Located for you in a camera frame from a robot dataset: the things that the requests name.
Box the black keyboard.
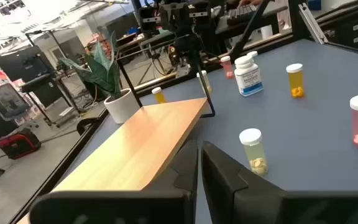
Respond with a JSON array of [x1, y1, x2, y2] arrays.
[[227, 3, 259, 26]]

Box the red black tool bag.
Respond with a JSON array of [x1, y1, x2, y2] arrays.
[[0, 128, 42, 160]]

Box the black tripod leg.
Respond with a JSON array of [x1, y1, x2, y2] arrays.
[[229, 0, 272, 62]]

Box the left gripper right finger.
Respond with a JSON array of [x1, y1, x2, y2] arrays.
[[201, 141, 358, 224]]

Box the black drawer cabinet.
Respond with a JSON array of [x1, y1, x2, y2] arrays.
[[317, 6, 358, 54]]

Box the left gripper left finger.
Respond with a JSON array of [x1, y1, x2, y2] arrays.
[[29, 139, 198, 224]]

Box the person's hand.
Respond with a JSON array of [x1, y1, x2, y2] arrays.
[[237, 0, 262, 7]]

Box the black screen on stand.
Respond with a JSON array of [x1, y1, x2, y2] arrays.
[[0, 83, 30, 121]]

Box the amber pill bottle white cap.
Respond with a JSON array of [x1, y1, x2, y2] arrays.
[[151, 86, 167, 105], [285, 63, 305, 99]]

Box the snake plant white pot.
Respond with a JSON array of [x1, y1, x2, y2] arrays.
[[59, 30, 141, 125]]

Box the wooden shelf black metal frame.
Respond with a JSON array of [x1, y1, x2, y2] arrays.
[[16, 55, 216, 224]]

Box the silver aluminium extrusion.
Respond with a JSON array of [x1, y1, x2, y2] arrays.
[[297, 2, 329, 45]]

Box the red pill bottle white cap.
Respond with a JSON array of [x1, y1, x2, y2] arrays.
[[219, 55, 235, 80]]

